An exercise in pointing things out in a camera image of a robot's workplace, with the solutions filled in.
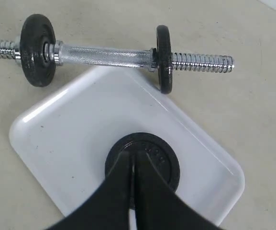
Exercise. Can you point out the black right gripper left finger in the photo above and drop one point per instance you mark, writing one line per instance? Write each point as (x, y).
(108, 207)

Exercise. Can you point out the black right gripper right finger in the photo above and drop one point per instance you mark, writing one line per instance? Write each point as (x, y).
(157, 207)

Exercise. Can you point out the black weight plate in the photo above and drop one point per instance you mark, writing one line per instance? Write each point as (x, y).
(37, 31)
(160, 153)

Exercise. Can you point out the black weight plate end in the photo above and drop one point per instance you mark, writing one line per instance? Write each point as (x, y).
(164, 58)

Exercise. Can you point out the chrome spin-lock collar nut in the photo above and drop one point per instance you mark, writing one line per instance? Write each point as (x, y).
(17, 54)

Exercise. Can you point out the chrome threaded dumbbell bar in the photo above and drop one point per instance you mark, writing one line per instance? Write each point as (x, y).
(61, 53)

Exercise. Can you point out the white rectangular plastic tray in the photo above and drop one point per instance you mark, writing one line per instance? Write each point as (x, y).
(65, 138)

